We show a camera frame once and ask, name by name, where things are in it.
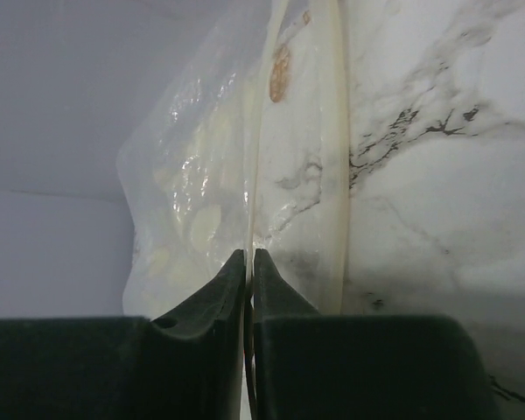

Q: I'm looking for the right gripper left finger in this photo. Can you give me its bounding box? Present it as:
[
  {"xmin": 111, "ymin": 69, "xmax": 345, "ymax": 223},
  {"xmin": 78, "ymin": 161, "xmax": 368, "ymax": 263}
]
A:
[{"xmin": 0, "ymin": 250, "xmax": 245, "ymax": 419}]

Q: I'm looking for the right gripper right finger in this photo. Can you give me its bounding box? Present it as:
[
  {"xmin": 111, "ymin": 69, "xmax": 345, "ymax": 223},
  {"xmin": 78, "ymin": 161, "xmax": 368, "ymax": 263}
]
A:
[{"xmin": 253, "ymin": 249, "xmax": 501, "ymax": 419}]

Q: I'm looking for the clear zip top bag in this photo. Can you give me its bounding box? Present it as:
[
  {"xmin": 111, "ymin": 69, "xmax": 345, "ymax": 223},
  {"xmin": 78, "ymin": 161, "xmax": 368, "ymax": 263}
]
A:
[{"xmin": 115, "ymin": 0, "xmax": 354, "ymax": 320}]

